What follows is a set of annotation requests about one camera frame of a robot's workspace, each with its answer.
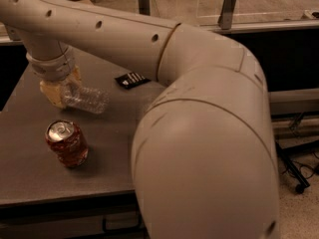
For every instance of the left metal fence post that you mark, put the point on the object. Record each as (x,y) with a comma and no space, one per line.
(12,33)

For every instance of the right metal fence post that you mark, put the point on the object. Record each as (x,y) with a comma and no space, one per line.
(226,15)

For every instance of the black snack bar wrapper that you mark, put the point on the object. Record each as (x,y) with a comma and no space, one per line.
(131,80)

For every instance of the red soda can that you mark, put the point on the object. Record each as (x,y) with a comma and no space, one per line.
(66,139)

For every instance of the metal fence post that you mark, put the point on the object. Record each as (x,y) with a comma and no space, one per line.
(12,33)
(226,15)
(144,7)

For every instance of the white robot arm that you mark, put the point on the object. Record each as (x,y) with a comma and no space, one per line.
(204,163)

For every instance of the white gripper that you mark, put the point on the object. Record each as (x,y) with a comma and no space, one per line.
(53,69)

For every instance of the middle metal fence post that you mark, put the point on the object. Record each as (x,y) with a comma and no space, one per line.
(144,7)

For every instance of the grey metal side rail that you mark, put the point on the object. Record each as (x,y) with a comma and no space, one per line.
(294,102)

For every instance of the grey table drawer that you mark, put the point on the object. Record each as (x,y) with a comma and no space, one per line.
(75,220)

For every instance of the black drawer handle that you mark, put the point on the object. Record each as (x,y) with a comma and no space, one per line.
(113,224)

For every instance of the clear plastic water bottle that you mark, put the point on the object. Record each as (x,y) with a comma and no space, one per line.
(90,100)

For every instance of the black stand leg with caster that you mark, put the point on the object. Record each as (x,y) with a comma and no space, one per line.
(290,166)

